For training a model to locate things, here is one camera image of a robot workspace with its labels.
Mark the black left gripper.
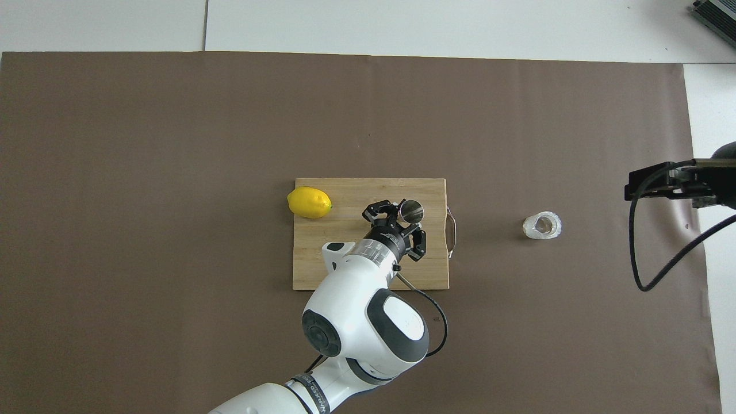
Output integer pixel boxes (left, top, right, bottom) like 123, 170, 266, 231
362, 199, 428, 263

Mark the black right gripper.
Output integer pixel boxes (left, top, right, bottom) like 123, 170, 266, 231
624, 141, 736, 210

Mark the stainless steel jigger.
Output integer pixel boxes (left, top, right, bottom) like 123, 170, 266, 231
399, 199, 426, 225

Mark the yellow lemon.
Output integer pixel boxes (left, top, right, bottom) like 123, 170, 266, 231
287, 186, 334, 220

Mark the grey finned electronics box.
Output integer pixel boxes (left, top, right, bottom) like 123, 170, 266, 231
690, 0, 736, 48

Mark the brown paper table mat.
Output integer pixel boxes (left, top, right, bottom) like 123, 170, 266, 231
0, 51, 722, 414

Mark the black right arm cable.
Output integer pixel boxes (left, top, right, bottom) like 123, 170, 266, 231
628, 160, 736, 293

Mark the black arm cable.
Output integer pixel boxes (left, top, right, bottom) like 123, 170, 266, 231
628, 160, 736, 293
304, 270, 449, 374

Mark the wooden cutting board, metal handle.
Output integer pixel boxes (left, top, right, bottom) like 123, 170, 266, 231
292, 177, 459, 291

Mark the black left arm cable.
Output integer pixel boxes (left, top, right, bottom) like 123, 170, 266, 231
304, 270, 449, 374

